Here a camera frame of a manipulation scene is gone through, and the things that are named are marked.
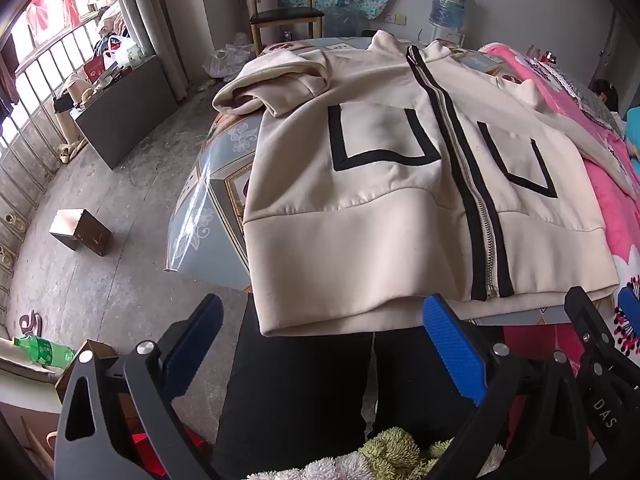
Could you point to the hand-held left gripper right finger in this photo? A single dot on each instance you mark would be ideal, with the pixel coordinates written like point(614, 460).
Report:
point(457, 355)

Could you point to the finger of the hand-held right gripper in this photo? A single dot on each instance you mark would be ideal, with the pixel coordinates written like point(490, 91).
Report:
point(612, 360)

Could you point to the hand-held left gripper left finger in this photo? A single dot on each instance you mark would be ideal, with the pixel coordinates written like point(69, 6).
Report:
point(197, 345)

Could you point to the cream zip jacket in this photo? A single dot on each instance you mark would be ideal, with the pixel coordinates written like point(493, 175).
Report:
point(380, 210)

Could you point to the fuzzy green white garment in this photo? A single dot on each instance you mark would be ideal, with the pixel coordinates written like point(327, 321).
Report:
point(385, 452)

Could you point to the table with patterned tablecloth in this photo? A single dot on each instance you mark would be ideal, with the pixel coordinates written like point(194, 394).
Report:
point(215, 200)

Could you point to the pink printed blanket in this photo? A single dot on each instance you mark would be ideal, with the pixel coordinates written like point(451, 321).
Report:
point(607, 210)

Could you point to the green plastic bottle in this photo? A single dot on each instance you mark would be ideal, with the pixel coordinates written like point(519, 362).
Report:
point(42, 352)

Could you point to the small brown box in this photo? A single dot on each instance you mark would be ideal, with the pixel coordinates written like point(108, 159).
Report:
point(82, 232)

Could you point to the purple slipper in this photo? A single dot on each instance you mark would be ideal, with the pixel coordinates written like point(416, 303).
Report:
point(30, 322)

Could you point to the metal window railing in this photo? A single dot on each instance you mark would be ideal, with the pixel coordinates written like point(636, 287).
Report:
point(20, 180)

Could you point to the dark grey cabinet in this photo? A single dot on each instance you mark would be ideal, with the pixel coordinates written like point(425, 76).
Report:
point(130, 110)

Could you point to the white plastic bag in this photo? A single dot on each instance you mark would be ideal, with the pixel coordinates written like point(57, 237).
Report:
point(225, 62)

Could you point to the red box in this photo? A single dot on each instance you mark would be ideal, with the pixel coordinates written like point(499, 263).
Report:
point(95, 70)

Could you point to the white bag with green print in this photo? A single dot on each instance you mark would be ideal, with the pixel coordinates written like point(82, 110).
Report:
point(125, 52)

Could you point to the white water dispenser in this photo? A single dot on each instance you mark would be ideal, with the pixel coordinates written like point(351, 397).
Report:
point(450, 37)

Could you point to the grey curtain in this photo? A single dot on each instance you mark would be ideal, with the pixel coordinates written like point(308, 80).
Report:
point(150, 20)

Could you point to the wooden chair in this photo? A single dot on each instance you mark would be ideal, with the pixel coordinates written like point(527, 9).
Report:
point(285, 17)

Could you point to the blue water bottle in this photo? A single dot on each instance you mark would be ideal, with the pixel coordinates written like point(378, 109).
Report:
point(448, 2)

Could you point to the clear water jug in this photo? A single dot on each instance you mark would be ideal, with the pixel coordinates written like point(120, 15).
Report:
point(345, 20)

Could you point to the pink hanging garment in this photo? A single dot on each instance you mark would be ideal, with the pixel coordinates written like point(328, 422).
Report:
point(52, 5)

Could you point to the wall socket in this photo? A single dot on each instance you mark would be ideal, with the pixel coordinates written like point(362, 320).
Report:
point(395, 19)

